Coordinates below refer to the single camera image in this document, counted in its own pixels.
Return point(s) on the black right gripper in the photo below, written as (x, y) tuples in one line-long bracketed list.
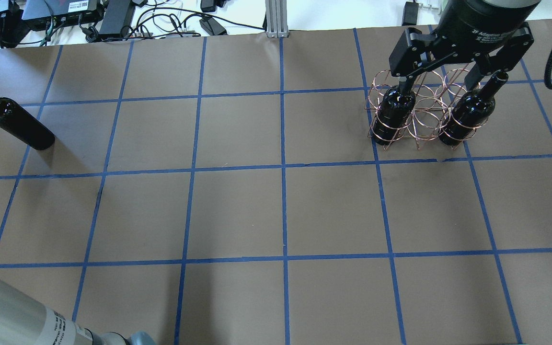
[(477, 32)]

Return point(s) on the dark wine bottle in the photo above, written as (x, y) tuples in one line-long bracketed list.
[(472, 110), (17, 121)]

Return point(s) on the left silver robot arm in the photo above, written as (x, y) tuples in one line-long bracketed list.
[(24, 320)]

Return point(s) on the dark wine bottle in basket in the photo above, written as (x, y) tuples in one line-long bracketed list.
[(472, 110)]

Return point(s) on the copper wire wine basket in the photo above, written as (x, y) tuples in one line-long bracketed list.
[(436, 96)]

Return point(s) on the aluminium frame post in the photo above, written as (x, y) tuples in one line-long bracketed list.
[(276, 19)]

